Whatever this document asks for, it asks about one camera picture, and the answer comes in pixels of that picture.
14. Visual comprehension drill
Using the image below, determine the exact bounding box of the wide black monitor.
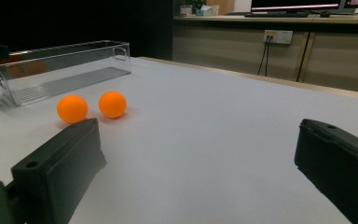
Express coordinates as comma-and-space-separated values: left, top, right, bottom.
251, 0, 344, 13

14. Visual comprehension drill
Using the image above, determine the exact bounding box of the black power cable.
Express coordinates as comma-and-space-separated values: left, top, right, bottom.
256, 36, 269, 77
264, 36, 273, 77

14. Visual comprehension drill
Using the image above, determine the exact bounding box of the tissue box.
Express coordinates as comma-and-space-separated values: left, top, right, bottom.
195, 5, 213, 17

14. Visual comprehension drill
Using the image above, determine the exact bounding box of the black keyboard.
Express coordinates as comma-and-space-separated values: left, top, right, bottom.
243, 10, 310, 19

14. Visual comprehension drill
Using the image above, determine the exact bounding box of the beige panelled counter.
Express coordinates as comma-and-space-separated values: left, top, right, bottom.
172, 14, 358, 94

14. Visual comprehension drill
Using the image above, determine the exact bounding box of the white table mat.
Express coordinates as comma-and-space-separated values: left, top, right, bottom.
0, 56, 358, 224

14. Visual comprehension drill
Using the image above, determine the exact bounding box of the clear plastic container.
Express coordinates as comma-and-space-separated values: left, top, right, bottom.
0, 39, 132, 107

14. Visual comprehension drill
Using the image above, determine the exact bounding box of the green plant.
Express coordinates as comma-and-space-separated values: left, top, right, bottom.
186, 0, 206, 10

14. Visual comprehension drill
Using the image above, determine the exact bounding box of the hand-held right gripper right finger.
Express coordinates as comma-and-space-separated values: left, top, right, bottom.
294, 119, 358, 224

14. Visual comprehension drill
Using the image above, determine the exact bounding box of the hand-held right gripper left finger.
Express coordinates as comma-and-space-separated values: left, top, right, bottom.
11, 117, 107, 224

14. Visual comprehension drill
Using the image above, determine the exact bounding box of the white wall socket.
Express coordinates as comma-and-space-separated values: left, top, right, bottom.
263, 29, 294, 45

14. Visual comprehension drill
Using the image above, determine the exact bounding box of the orange ball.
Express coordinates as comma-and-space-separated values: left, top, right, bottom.
98, 91, 128, 119
56, 94, 90, 125

